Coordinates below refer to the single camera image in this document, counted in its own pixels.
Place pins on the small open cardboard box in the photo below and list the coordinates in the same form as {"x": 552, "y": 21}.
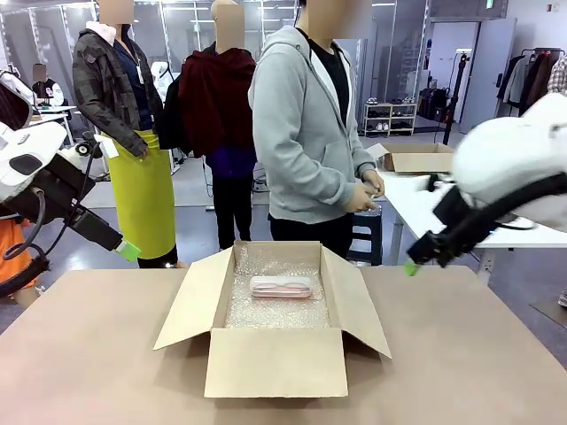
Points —
{"x": 421, "y": 161}

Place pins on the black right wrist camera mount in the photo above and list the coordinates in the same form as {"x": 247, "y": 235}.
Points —
{"x": 454, "y": 203}

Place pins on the mannequin with yellow skirt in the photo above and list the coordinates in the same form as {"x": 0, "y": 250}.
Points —
{"x": 137, "y": 177}

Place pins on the pink glasses case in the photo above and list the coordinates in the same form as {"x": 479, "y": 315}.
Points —
{"x": 281, "y": 288}

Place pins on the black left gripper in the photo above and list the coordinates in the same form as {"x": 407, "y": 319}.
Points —
{"x": 95, "y": 228}

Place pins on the white paper tag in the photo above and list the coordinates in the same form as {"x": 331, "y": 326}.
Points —
{"x": 107, "y": 146}

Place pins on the person in grey hoodie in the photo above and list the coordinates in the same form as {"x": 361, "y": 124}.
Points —
{"x": 301, "y": 146}

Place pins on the open brown cardboard box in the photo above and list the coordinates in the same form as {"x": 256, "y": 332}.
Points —
{"x": 274, "y": 363}

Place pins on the person's right hand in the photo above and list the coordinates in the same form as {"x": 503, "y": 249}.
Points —
{"x": 361, "y": 199}

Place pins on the clothes rack with garments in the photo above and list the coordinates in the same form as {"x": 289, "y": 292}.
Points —
{"x": 531, "y": 75}

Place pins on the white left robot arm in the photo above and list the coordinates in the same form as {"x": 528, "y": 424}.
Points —
{"x": 26, "y": 150}

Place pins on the orange garment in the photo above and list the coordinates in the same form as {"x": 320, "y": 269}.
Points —
{"x": 13, "y": 248}

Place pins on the seated person in varsity jacket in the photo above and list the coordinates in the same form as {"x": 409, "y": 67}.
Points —
{"x": 46, "y": 88}

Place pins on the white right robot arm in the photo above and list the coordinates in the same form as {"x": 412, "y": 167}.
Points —
{"x": 500, "y": 150}

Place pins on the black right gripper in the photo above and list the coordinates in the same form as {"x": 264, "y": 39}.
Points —
{"x": 452, "y": 241}

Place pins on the person's right forearm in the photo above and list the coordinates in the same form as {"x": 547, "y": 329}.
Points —
{"x": 328, "y": 172}

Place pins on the person's left forearm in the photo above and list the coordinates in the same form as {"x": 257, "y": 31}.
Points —
{"x": 361, "y": 159}

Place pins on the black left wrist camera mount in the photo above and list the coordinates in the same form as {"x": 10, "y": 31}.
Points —
{"x": 57, "y": 181}

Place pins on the white shoe rack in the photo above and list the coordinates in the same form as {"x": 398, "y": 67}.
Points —
{"x": 390, "y": 119}

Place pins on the dark suitcases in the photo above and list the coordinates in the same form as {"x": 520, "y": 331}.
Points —
{"x": 432, "y": 104}

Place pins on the black plastic stool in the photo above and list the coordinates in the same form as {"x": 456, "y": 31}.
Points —
{"x": 365, "y": 239}

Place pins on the background office desk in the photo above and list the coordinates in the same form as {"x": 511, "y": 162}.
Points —
{"x": 53, "y": 113}

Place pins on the black tripod stand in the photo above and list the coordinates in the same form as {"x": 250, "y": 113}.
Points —
{"x": 456, "y": 97}

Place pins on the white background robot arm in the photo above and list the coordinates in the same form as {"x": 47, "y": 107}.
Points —
{"x": 160, "y": 75}

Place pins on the grey sneaker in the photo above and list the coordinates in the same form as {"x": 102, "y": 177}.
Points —
{"x": 563, "y": 299}

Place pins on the person's left hand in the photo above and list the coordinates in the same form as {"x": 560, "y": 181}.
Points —
{"x": 375, "y": 180}

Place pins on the clear bubble wrap sheet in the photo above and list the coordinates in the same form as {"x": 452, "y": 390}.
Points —
{"x": 248, "y": 310}

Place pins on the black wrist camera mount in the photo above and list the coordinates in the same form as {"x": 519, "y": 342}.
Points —
{"x": 454, "y": 203}
{"x": 57, "y": 181}

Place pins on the white side table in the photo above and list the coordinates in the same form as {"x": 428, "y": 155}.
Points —
{"x": 416, "y": 208}

